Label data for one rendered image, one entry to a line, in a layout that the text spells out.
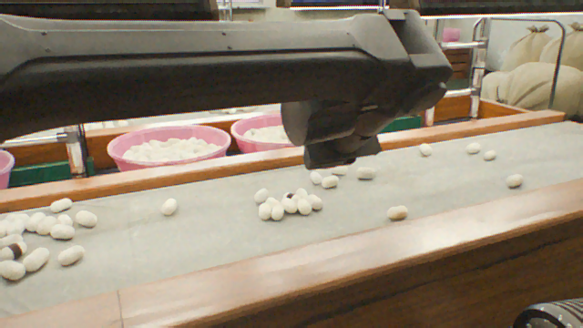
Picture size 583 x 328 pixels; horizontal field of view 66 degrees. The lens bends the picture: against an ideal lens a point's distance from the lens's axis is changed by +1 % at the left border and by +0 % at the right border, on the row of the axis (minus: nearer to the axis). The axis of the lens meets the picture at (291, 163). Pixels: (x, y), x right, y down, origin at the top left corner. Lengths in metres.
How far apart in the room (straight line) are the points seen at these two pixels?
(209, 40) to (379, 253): 0.39
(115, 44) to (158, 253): 0.42
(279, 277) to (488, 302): 0.34
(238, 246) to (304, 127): 0.28
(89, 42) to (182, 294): 0.33
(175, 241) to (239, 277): 0.17
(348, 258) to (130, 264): 0.29
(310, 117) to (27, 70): 0.24
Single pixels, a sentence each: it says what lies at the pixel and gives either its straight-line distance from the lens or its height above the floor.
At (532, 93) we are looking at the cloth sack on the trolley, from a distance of 3.58.
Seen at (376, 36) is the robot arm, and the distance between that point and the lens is 0.39.
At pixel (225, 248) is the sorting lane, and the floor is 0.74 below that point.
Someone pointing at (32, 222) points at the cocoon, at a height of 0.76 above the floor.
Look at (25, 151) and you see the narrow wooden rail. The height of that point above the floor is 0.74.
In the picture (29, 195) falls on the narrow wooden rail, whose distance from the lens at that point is 0.87.
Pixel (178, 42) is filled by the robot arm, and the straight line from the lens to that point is 0.30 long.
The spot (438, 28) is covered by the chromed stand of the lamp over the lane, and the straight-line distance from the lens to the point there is 1.16.
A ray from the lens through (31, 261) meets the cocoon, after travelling 0.68.
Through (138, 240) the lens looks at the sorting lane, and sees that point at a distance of 0.71.
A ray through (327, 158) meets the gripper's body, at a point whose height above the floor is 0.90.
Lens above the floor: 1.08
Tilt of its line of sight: 21 degrees down
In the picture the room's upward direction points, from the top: straight up
